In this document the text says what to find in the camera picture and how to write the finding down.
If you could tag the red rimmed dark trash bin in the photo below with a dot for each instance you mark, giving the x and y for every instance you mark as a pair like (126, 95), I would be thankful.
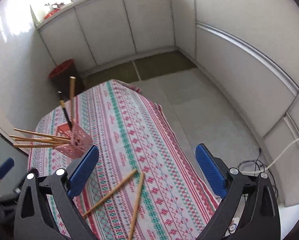
(60, 78)

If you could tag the patterned red green tablecloth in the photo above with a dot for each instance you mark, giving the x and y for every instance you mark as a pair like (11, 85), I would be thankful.
(132, 133)

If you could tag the wooden chopstick from basket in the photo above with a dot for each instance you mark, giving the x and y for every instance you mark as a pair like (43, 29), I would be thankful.
(41, 134)

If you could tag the pink plastic utensil basket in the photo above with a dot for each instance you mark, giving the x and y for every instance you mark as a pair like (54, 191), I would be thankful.
(80, 141)

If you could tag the white power strip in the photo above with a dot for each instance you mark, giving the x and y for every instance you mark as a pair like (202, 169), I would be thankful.
(233, 225)

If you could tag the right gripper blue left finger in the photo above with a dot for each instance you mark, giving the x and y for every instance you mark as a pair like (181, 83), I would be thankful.
(80, 170)

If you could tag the red container on counter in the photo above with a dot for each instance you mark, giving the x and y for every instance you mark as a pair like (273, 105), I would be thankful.
(51, 13)

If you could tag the olive floor mat right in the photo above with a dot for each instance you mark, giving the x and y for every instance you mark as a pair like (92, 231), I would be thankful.
(162, 64)

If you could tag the white lower kitchen cabinets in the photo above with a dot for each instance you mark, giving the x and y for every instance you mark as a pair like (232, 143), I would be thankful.
(249, 48)

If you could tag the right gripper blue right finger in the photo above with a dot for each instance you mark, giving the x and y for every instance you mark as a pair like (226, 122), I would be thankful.
(213, 169)

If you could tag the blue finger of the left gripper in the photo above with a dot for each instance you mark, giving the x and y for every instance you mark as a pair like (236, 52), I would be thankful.
(6, 167)

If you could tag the olive floor mat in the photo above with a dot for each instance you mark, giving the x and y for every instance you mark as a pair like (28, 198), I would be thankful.
(162, 64)
(124, 72)

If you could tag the olive floor mat left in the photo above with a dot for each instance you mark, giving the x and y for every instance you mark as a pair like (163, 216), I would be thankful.
(124, 72)

